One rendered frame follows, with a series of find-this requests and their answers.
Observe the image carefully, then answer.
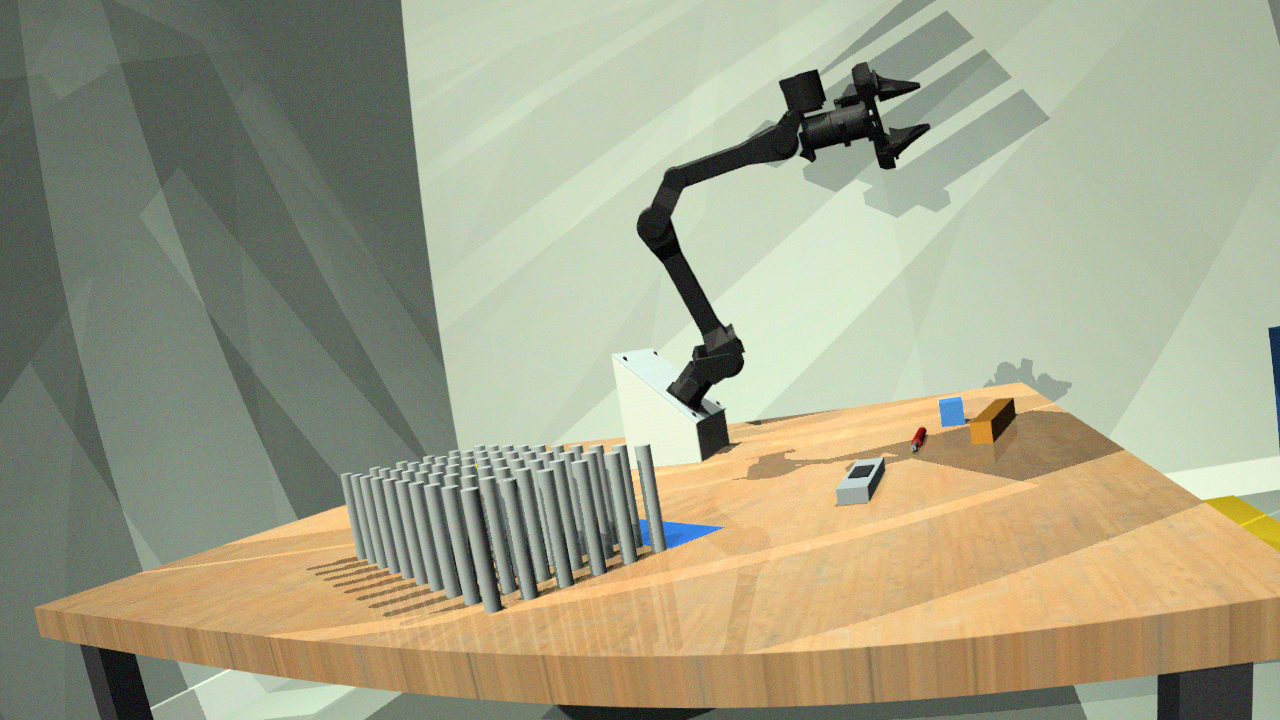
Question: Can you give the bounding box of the light grey flat bar with dark inset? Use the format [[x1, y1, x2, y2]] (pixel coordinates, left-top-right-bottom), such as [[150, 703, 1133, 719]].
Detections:
[[836, 457, 884, 505]]

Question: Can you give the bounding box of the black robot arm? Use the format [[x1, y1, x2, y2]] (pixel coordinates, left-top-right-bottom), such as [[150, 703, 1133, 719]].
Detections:
[[637, 70, 838, 413]]

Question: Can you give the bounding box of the blue flat strip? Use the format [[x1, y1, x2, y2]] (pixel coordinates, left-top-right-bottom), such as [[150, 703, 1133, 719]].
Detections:
[[639, 518, 724, 550]]

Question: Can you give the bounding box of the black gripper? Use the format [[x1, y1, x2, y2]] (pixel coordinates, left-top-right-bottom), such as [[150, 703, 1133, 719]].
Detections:
[[829, 61, 931, 170]]

